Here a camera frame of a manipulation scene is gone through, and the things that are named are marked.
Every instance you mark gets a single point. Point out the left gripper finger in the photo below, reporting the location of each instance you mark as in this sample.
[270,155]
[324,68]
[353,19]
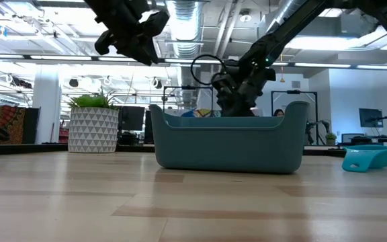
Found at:
[151,48]
[136,52]

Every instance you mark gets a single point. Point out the silver ventilation duct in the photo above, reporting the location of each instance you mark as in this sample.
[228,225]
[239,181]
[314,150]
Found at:
[185,20]

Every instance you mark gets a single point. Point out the small background potted plant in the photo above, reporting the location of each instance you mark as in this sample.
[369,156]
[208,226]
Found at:
[330,136]

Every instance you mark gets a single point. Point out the teal plastic basket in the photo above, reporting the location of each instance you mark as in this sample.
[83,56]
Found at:
[227,148]

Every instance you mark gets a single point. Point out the succulent in triangle-patterned pot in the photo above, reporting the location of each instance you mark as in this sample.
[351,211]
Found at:
[92,131]

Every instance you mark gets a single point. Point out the background laptop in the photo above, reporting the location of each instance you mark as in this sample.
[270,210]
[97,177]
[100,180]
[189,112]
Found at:
[351,138]

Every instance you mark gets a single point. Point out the light blue measuring cup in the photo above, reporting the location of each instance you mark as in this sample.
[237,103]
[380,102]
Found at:
[368,158]

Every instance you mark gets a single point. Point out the multicoloured round object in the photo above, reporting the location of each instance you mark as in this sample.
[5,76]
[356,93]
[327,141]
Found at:
[202,112]

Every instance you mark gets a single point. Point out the black dome camera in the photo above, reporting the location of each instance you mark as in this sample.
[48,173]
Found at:
[73,82]
[158,84]

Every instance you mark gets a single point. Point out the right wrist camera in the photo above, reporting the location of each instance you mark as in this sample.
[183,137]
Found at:
[223,80]

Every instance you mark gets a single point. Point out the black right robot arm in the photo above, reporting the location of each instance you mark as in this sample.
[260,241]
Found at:
[281,33]

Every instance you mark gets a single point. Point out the person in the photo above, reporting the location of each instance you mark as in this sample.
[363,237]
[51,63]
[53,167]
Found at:
[278,113]

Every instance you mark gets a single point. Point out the long ceiling light strip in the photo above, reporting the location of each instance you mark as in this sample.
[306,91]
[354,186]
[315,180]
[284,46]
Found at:
[314,64]
[62,58]

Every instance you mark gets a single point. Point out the black desk monitor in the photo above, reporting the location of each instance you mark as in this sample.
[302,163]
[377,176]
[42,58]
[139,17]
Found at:
[131,117]

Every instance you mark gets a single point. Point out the black wall monitor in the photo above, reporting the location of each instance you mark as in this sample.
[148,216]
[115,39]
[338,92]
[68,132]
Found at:
[371,117]

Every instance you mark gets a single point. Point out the round ceiling fixture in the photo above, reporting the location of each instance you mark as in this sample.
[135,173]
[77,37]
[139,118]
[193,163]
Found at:
[245,15]

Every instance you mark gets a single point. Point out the background black robot arm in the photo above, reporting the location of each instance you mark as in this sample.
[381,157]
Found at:
[316,126]

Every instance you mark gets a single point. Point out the black aluminium table frame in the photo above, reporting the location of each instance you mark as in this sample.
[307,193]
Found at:
[29,148]

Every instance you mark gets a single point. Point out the orange patterned tapestry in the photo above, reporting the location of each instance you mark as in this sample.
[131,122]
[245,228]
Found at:
[7,124]

